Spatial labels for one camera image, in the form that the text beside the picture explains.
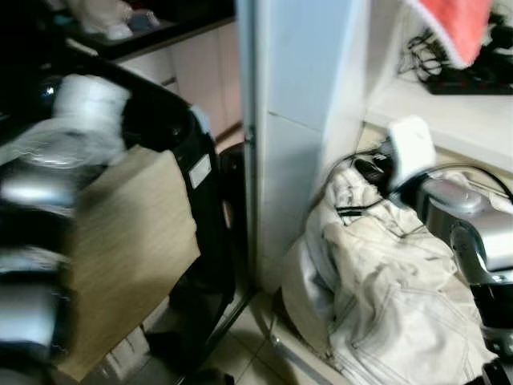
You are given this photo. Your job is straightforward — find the white drawer cabinet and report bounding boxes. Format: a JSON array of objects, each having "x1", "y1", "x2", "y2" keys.
[{"x1": 112, "y1": 20, "x2": 245, "y2": 145}]

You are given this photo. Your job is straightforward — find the tangled black cables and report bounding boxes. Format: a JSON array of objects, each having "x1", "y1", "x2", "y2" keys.
[{"x1": 405, "y1": 16, "x2": 513, "y2": 81}]

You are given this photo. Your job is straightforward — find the red-orange towel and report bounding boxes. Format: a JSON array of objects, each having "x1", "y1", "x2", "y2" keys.
[{"x1": 401, "y1": 0, "x2": 494, "y2": 69}]

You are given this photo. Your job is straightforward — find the white washer label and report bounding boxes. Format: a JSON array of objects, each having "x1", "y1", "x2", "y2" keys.
[{"x1": 188, "y1": 154, "x2": 213, "y2": 189}]

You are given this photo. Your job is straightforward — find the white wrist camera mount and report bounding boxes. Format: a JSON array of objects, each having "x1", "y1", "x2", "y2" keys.
[
  {"x1": 387, "y1": 116, "x2": 438, "y2": 193},
  {"x1": 48, "y1": 74, "x2": 133, "y2": 153}
]

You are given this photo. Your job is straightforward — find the black power strip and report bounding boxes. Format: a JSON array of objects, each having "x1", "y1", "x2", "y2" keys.
[{"x1": 421, "y1": 68, "x2": 513, "y2": 97}]

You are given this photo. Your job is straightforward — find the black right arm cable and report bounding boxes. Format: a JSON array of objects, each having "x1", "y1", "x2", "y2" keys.
[{"x1": 425, "y1": 163, "x2": 513, "y2": 201}]

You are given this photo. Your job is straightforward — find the beige jacket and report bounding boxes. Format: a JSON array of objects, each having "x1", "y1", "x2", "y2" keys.
[{"x1": 281, "y1": 164, "x2": 513, "y2": 385}]

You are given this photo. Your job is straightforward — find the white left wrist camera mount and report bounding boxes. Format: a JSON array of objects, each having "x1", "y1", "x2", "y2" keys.
[{"x1": 48, "y1": 74, "x2": 133, "y2": 153}]

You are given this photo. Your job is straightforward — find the white cabinet side panel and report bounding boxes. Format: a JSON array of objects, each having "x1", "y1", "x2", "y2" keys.
[{"x1": 235, "y1": 0, "x2": 418, "y2": 294}]

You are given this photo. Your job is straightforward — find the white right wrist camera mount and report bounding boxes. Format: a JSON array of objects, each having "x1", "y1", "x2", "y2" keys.
[{"x1": 387, "y1": 116, "x2": 438, "y2": 193}]

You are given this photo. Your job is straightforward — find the white bundle on counter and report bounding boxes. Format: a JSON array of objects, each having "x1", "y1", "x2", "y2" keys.
[{"x1": 68, "y1": 0, "x2": 137, "y2": 41}]

